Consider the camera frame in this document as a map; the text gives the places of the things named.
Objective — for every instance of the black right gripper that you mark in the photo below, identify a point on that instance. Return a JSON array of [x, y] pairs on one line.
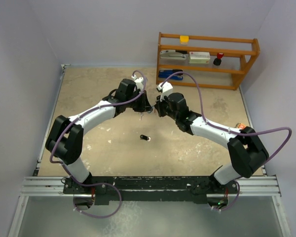
[[159, 105]]

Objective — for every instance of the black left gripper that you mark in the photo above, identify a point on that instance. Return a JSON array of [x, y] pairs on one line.
[[144, 105]]

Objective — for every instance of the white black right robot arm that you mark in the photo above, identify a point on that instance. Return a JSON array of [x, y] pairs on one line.
[[246, 151]]

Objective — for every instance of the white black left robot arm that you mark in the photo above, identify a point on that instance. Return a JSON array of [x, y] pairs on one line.
[[66, 135]]

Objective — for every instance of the yellow tag key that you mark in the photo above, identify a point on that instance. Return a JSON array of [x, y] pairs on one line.
[[141, 114]]

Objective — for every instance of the blue black stapler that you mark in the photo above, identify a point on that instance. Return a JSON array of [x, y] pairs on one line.
[[163, 74]]

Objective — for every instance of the black key fob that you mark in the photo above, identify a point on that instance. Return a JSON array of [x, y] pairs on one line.
[[144, 137]]

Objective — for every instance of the grey stapler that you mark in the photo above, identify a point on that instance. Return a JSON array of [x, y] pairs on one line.
[[171, 56]]

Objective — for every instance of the white red cardboard box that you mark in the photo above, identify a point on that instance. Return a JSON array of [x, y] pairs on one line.
[[199, 57]]

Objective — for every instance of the wooden shelf rack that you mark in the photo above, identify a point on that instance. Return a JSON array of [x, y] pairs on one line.
[[239, 56]]

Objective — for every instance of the red black stamp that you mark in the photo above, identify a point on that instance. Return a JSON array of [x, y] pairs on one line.
[[218, 60]]

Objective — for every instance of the yellow lidded jar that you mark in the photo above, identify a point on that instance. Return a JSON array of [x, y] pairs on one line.
[[184, 40]]

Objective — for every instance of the orange packet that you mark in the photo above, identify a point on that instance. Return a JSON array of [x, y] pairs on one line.
[[240, 126]]

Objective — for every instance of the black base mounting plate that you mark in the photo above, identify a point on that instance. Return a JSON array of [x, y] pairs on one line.
[[196, 189]]

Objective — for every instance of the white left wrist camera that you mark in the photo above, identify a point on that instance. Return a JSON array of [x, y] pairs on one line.
[[140, 82]]

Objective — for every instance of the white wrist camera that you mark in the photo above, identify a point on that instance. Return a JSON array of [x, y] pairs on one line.
[[140, 82], [165, 89]]

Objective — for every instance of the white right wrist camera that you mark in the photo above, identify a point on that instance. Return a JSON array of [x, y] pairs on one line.
[[165, 89]]

